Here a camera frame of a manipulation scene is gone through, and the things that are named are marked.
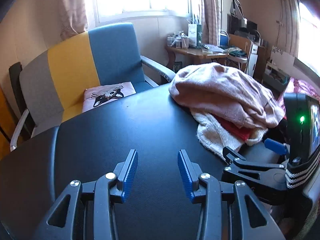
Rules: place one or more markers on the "red knit sweater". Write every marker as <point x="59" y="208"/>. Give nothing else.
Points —
<point x="235" y="128"/>

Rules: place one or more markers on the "pink dog print cushion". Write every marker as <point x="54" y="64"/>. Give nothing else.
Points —
<point x="90" y="100"/>

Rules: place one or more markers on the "white cabinet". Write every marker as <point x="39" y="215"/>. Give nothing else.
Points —
<point x="253" y="60"/>

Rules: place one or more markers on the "group of small desk jars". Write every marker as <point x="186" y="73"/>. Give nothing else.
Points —
<point x="177" y="42"/>

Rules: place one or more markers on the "pink knit sweater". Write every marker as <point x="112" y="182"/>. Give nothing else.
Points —
<point x="220" y="90"/>

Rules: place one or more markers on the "wooden desk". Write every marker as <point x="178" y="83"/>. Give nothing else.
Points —
<point x="190" y="52"/>

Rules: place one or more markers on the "white knit sweater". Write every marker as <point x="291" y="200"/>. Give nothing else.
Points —
<point x="212" y="135"/>

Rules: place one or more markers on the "black monitor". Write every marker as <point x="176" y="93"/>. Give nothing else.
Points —
<point x="243" y="26"/>

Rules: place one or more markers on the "grey yellow blue sofa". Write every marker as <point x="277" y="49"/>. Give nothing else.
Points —
<point x="112" y="55"/>

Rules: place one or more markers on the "pink curtain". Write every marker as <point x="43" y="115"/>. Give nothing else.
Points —
<point x="72" y="7"/>
<point x="211" y="12"/>

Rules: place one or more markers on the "purple floral blanket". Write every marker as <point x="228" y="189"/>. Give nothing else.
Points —
<point x="302" y="87"/>

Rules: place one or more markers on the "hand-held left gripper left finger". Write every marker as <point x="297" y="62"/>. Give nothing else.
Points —
<point x="130" y="175"/>

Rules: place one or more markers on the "side window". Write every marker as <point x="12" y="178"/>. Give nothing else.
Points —
<point x="310" y="30"/>

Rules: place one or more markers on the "white green paper bag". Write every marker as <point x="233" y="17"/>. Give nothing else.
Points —
<point x="193" y="36"/>

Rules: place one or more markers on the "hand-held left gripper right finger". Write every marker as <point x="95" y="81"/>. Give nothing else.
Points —
<point x="185" y="175"/>

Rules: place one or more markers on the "green cloth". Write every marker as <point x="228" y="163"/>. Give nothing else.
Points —
<point x="237" y="53"/>

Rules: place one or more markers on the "dark chair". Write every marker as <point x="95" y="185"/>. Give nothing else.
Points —
<point x="16" y="80"/>

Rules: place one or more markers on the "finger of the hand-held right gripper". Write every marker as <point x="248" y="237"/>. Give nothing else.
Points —
<point x="250" y="165"/>
<point x="275" y="146"/>

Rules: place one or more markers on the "blue backed chair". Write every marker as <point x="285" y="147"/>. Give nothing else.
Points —
<point x="223" y="38"/>

